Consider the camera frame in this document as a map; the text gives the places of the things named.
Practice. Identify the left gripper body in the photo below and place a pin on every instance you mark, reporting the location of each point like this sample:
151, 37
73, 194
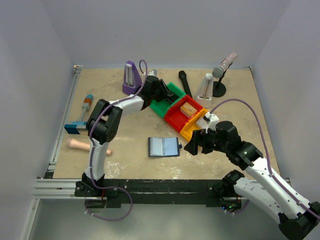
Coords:
161, 88

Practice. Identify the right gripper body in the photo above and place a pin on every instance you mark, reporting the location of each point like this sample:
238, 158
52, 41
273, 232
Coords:
200, 139

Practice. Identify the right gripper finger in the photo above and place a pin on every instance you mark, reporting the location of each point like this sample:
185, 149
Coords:
207, 148
192, 146

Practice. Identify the blue card holder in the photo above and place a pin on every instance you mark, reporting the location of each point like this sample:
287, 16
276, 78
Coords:
159, 147

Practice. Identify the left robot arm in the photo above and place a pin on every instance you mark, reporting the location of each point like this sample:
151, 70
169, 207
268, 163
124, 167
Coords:
104, 122

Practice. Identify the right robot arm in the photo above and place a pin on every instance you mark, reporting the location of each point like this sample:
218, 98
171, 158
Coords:
295, 215

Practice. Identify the cards in orange bin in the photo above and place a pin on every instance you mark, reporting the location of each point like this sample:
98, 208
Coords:
201, 123

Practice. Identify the tan card in red bin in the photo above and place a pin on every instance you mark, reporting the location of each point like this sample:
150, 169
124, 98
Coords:
188, 109

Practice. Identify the green bin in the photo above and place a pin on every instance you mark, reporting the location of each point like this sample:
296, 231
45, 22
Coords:
161, 108

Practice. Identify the orange bin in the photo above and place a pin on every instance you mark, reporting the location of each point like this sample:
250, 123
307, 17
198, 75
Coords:
190, 126

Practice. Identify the red bin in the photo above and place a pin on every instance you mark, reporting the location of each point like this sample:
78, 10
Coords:
176, 118

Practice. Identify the purple metronome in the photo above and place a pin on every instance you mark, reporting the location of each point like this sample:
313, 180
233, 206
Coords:
131, 80

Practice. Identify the black microphone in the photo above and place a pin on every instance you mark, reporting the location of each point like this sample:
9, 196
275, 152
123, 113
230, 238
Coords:
183, 78

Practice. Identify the clear metronome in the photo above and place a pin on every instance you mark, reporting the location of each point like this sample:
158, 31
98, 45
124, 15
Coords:
205, 89

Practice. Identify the black microphone stand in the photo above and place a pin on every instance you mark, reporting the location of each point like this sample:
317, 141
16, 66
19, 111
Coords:
219, 88

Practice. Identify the silver microphone on stand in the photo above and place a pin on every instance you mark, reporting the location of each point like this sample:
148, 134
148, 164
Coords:
225, 64

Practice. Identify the blue grey toy tool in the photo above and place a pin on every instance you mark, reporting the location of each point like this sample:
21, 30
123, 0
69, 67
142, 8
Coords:
78, 127

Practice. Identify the pink cylinder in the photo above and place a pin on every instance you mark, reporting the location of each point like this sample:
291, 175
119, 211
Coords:
76, 144

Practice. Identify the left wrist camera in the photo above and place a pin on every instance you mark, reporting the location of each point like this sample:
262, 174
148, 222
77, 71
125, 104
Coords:
153, 72

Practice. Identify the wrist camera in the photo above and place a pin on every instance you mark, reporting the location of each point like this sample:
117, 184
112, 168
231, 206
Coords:
211, 121
153, 72

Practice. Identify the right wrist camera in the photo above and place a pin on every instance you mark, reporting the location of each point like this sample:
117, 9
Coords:
211, 121

